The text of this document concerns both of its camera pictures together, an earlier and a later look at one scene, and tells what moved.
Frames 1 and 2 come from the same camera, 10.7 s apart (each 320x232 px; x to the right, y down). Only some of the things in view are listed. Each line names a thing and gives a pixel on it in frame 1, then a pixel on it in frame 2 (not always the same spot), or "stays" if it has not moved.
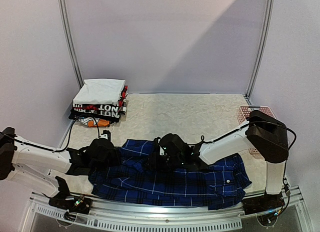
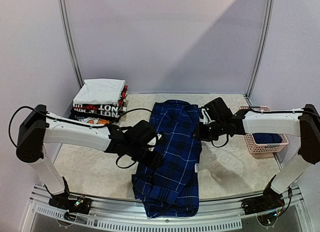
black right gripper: (155, 161) -> (200, 133)
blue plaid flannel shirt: (141, 176) -> (173, 191)
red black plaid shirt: (122, 102) stays
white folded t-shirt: (100, 91) stays
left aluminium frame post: (67, 38) stays
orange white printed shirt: (91, 122) stays
